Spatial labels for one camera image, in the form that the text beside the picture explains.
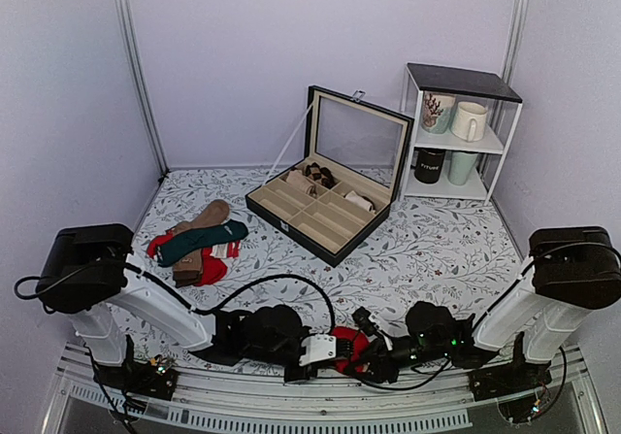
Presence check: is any cream rolled sock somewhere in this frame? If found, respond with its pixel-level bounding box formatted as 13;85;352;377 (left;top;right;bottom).
344;190;376;214

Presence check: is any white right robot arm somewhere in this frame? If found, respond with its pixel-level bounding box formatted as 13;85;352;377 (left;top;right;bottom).
347;226;620;391

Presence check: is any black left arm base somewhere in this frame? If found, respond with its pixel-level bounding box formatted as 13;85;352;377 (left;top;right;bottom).
92;335;179;401

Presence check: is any dark green sock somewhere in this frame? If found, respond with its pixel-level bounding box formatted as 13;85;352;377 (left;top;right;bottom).
156;219;248;267

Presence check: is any red white striped sock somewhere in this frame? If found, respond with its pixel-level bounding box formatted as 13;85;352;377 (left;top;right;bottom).
212;241;241;259

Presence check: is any floral patterned table mat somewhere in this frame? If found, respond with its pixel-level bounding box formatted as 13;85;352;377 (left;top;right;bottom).
110;166;530;378

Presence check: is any pale green cup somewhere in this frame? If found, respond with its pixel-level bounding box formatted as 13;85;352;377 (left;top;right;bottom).
447;151;478;186

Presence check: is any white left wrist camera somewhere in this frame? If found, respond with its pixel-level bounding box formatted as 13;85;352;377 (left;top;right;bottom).
299;334;337;366

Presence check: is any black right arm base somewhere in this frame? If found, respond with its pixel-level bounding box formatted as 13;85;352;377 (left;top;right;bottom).
468;332;568;425

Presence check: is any beige rolled sock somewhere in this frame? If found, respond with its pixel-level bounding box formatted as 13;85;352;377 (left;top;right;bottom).
285;169;317;198

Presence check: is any aluminium frame post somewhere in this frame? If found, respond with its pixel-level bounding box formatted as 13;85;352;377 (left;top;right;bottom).
114;0;169;181
501;0;530;84

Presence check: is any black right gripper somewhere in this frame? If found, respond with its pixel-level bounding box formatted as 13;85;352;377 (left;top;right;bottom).
345;338;451;385

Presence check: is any white two-tier shelf rack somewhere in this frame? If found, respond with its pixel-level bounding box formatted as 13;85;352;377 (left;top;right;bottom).
399;63;523;203

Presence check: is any red sock in pile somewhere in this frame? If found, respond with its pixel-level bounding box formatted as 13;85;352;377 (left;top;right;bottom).
173;248;227;288

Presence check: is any right aluminium frame post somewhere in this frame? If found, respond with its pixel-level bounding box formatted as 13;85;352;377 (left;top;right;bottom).
501;0;530;84

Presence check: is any black mug with text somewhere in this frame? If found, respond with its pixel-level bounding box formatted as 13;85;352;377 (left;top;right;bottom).
414;148;445;184

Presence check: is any left aluminium frame post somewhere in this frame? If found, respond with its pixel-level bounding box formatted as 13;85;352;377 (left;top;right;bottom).
114;0;169;181

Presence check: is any coral pattern mug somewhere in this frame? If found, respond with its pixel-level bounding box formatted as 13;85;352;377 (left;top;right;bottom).
422;91;456;134

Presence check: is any red and beige sock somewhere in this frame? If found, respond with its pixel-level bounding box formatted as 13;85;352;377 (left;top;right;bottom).
331;326;370;375

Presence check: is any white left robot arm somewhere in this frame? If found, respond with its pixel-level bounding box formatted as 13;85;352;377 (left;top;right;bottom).
35;223;336;389

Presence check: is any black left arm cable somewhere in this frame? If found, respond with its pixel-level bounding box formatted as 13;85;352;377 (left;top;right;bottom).
193;273;337;336

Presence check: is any dark brown rolled sock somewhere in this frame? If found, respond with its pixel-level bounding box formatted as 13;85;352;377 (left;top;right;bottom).
304;162;336;189

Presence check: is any black compartment storage box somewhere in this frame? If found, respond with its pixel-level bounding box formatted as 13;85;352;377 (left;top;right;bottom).
245;85;413;266

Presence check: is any cream ribbed mug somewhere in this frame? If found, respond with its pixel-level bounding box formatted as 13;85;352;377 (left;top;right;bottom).
450;101;488;143

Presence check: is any slotted aluminium front rail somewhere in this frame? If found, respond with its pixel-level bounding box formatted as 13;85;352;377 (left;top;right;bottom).
41;344;607;434

